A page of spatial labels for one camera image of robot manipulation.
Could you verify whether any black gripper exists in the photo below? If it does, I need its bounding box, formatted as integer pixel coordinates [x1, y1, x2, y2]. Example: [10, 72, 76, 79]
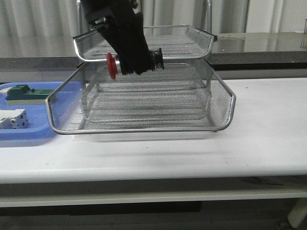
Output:
[81, 0, 151, 75]

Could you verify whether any red emergency stop push button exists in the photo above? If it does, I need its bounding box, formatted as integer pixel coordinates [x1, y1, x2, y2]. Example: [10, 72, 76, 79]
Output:
[106, 47, 165, 80]

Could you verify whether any silver mesh tray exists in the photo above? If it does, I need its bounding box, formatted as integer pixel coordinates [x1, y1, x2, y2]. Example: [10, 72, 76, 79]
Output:
[73, 25, 217, 62]
[46, 58, 236, 134]
[81, 90, 209, 126]

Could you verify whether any green terminal block component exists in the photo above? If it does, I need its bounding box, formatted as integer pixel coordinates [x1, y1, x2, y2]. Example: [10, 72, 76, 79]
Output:
[6, 84, 53, 105]

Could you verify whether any blue plastic tray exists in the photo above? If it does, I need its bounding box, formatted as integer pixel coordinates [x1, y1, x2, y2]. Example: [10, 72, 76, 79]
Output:
[0, 81, 83, 148]

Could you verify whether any white circuit breaker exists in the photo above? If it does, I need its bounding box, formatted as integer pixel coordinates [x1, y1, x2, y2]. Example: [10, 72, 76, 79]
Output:
[0, 109, 28, 129]

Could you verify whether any dark grey counter top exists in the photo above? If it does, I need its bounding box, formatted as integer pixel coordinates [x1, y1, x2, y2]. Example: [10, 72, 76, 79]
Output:
[0, 32, 307, 70]

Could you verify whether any white table leg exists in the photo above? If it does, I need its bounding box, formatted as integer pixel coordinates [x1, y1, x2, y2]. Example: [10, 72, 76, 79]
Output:
[287, 198, 307, 228]

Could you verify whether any silver wire rack frame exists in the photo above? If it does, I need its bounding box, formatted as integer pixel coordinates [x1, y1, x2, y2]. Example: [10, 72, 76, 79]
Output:
[76, 0, 218, 72]

